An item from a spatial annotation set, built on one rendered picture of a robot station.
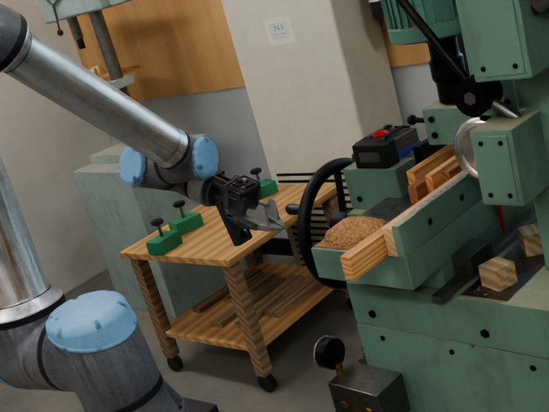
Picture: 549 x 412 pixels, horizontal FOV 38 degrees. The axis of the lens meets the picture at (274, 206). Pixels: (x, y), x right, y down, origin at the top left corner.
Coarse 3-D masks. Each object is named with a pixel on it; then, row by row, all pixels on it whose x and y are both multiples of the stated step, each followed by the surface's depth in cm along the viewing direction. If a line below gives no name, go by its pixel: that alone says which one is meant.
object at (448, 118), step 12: (432, 108) 141; (444, 108) 139; (456, 108) 137; (432, 120) 141; (444, 120) 140; (456, 120) 138; (432, 132) 143; (444, 132) 141; (432, 144) 144; (444, 144) 142
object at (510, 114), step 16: (400, 0) 123; (416, 16) 122; (432, 32) 122; (448, 64) 122; (464, 80) 119; (464, 96) 120; (480, 96) 118; (496, 96) 119; (464, 112) 121; (480, 112) 119; (512, 112) 118
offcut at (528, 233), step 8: (536, 224) 138; (520, 232) 137; (528, 232) 136; (536, 232) 135; (520, 240) 138; (528, 240) 136; (536, 240) 136; (520, 248) 140; (528, 248) 136; (536, 248) 136; (528, 256) 136
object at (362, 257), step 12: (372, 240) 125; (384, 240) 127; (348, 252) 123; (360, 252) 123; (372, 252) 125; (384, 252) 127; (348, 264) 122; (360, 264) 123; (372, 264) 125; (348, 276) 123
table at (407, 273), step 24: (360, 216) 149; (384, 216) 145; (480, 216) 140; (432, 240) 130; (456, 240) 135; (336, 264) 138; (384, 264) 129; (408, 264) 126; (432, 264) 131; (408, 288) 128
